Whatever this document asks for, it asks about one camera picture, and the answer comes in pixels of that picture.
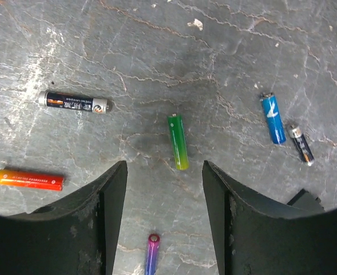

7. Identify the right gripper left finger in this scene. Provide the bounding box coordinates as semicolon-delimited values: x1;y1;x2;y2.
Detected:
0;161;128;274

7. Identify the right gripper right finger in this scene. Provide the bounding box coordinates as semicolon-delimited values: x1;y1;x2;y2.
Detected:
202;161;337;274

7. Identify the green battery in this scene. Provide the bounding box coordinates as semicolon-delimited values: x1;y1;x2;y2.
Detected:
168;113;189;170

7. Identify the purple battery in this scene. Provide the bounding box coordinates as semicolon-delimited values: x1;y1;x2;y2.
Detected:
145;233;160;275

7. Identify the orange red battery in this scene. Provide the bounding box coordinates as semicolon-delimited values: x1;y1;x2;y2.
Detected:
0;170;64;191

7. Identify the black battery near blue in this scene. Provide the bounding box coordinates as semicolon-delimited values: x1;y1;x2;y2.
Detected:
287;123;315;166

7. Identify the black silver battery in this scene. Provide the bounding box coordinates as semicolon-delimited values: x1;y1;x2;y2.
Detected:
38;91;113;114

